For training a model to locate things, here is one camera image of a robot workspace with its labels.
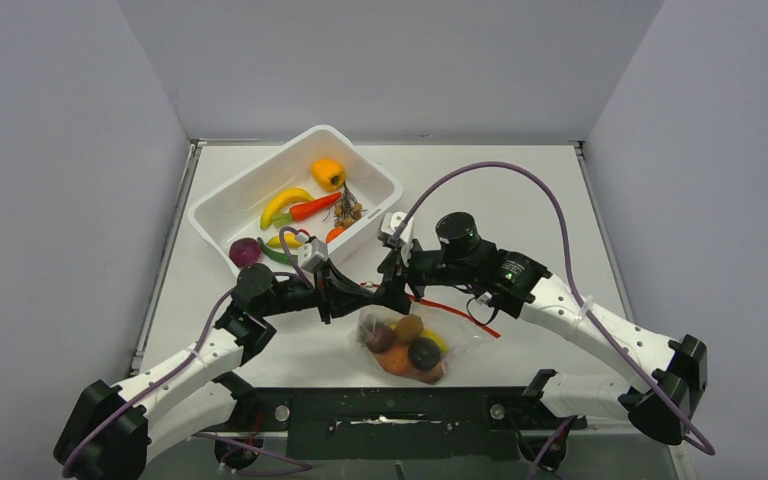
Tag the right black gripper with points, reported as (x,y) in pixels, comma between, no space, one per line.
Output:
(392,291)

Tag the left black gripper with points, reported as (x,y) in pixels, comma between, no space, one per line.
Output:
(336,294)

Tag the clear zip top bag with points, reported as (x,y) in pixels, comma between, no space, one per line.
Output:
(461,332)

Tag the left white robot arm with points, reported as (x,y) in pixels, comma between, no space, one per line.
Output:
(115,431)

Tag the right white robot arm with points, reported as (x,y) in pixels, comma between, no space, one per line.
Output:
(657,381)

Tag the brown fake kiwi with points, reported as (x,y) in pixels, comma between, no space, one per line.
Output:
(408,329)

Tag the small orange fake fruit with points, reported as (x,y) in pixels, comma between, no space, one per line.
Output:
(334,233)

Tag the dark purple fake fruit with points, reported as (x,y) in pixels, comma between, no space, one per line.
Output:
(379,338)

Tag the small yellow fake banana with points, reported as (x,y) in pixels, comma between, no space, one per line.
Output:
(288,239)

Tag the green fake chili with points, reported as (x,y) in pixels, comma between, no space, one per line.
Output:
(275,255)

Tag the brown fake berry twig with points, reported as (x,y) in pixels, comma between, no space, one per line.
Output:
(347,211)

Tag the fake peach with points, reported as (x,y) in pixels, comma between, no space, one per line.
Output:
(396,361)

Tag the dark fake plum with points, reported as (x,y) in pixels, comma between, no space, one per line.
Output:
(424,355)

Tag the orange fake carrot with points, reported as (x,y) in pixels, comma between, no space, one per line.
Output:
(303,211)

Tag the purple fake onion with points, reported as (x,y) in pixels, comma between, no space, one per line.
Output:
(245,252)

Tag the red fake fruit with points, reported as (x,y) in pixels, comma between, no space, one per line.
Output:
(432,376)

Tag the orange yellow fake pepper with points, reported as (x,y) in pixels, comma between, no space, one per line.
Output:
(329,174)

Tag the white plastic bin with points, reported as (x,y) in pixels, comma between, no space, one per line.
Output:
(246,178)

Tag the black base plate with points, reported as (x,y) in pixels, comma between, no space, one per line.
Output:
(394,423)

